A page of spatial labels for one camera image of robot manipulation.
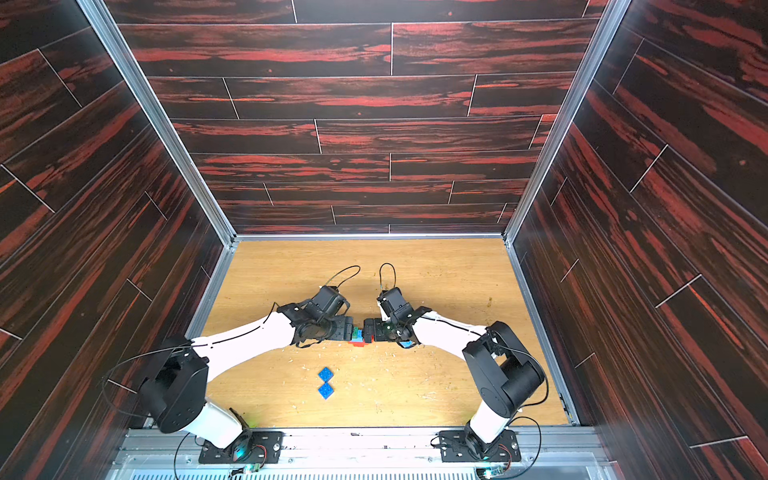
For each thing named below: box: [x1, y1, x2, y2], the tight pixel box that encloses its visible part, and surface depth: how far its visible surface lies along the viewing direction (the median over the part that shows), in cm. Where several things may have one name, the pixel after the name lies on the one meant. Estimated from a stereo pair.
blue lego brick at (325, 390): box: [318, 382, 335, 400], surface depth 84 cm
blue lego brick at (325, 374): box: [317, 367, 334, 383], surface depth 86 cm
